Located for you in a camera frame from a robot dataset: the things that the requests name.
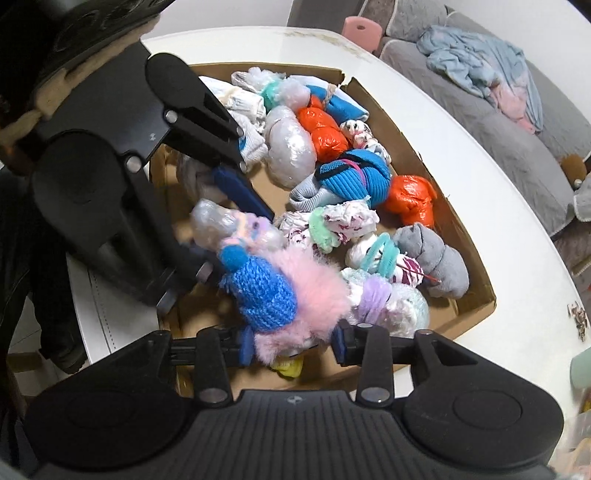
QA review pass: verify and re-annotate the grey sock bundle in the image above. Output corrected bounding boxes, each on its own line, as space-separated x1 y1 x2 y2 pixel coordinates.
393 223 470 299

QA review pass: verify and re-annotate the green plastic cup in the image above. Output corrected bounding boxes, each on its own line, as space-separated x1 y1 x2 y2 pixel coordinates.
570 348 591 390

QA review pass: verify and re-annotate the blue white striped sock bundle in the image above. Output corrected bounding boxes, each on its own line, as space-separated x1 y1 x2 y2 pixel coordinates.
290 75 370 124

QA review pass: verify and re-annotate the blue knit pink fluffy bundle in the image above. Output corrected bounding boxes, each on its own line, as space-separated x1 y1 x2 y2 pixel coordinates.
190 199 351 366

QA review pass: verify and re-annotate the white green leaf sock bundle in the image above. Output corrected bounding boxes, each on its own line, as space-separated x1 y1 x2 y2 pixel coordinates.
339 120 392 165

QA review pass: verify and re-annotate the orange plastic bundle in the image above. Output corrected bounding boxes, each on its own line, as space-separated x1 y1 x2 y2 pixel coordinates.
383 175 438 228
297 95 349 164

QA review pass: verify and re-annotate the grey armrest cover cloth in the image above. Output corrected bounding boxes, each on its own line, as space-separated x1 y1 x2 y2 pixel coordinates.
573 174 591 223

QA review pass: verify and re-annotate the brown cardboard box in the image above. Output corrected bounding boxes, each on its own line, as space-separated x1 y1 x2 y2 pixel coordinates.
150 63 496 395

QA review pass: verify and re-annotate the clear plastic wrapped bundle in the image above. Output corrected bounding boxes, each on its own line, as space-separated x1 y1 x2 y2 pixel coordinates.
263 105 317 190

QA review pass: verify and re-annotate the white lilac tie bundle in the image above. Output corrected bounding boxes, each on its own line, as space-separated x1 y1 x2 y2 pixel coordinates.
341 267 430 338

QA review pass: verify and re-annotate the brown plush toy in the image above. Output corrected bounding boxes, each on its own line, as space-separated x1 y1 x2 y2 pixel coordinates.
560 154 587 190

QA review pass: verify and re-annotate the white purple pattern sock bundle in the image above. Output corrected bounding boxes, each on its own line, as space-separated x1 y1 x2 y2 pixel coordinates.
274 200 380 254

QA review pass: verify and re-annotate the grey sofa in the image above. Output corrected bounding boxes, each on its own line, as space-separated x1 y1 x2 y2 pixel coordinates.
360 1 590 280

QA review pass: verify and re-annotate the pink plastic child chair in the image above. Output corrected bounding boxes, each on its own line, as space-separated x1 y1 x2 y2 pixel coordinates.
342 16 383 53

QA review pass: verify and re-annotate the white bundle teal tie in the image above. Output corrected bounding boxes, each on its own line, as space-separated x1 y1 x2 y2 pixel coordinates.
344 232 443 287

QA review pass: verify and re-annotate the blue black sock bundle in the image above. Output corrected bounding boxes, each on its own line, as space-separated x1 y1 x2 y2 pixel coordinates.
288 149 394 212

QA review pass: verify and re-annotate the light blue blanket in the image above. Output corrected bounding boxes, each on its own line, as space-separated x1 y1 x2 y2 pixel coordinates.
417 25 544 134

